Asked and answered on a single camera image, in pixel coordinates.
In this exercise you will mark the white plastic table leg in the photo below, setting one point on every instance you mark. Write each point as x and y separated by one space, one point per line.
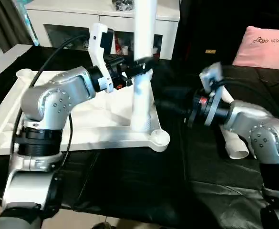
235 143
144 28

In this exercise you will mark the white plastic table top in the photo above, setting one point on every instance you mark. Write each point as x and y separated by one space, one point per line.
82 124

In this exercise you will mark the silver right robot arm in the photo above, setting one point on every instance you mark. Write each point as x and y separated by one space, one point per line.
253 129

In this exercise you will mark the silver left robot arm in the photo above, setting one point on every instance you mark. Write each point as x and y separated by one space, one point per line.
53 100

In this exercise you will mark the dark ornament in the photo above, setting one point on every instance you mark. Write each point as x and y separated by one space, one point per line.
122 5

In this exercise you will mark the white cabinet with glass doors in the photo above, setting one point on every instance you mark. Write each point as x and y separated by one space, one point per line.
72 19

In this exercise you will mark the black furniture with yellow label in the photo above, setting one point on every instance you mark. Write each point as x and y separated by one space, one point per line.
211 24

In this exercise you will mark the pink pillow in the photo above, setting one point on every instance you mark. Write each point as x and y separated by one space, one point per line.
265 50

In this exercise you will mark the black work mat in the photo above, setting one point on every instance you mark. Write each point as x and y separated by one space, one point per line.
129 191

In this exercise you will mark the dark robot foot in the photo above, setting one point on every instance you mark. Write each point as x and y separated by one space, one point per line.
101 225

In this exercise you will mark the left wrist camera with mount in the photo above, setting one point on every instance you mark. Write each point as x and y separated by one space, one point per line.
100 47

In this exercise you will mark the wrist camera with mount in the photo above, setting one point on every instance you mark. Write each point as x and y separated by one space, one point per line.
213 78
100 47

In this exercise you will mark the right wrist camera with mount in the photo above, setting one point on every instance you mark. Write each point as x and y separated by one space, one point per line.
213 78

